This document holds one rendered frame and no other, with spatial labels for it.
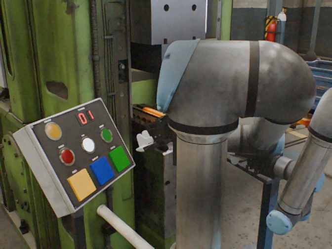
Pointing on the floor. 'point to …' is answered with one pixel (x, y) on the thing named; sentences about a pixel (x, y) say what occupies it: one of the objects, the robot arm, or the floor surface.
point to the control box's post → (79, 229)
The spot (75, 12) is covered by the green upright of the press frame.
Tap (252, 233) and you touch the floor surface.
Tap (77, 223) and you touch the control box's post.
